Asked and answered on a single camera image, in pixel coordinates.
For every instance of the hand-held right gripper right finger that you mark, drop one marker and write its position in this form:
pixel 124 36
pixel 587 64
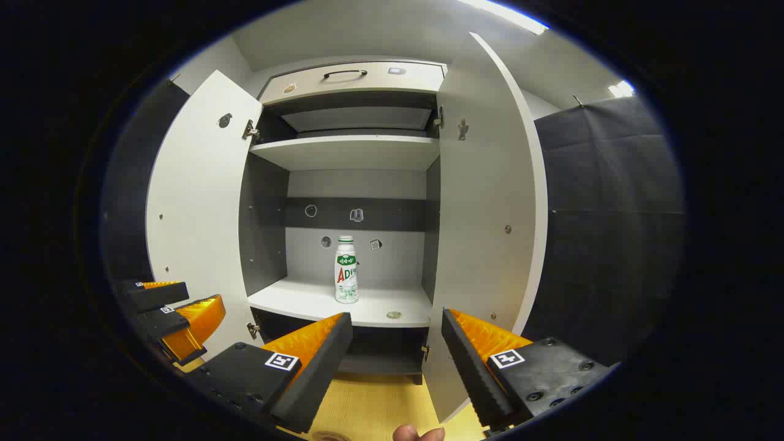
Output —
pixel 471 373

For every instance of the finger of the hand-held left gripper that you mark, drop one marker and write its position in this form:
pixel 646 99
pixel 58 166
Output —
pixel 162 323
pixel 156 295

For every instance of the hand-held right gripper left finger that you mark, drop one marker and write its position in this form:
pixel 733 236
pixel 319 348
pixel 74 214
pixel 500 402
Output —
pixel 318 373

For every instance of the white bottle green label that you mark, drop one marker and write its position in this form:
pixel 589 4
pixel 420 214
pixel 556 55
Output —
pixel 346 275

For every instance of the white cabinet shelf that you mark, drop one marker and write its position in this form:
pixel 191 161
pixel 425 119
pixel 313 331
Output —
pixel 349 152
pixel 306 300

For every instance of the white and grey cabinet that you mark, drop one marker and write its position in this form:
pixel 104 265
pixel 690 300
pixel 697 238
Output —
pixel 355 184

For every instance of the white cabinet drawer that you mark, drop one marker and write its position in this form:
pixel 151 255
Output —
pixel 355 82

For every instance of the black backdrop cloth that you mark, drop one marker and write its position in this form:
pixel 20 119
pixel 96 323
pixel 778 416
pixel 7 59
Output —
pixel 612 245

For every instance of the small ceiling light panel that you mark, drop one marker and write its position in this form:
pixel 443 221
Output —
pixel 621 89

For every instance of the long ceiling light panel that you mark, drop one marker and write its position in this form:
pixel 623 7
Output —
pixel 508 17

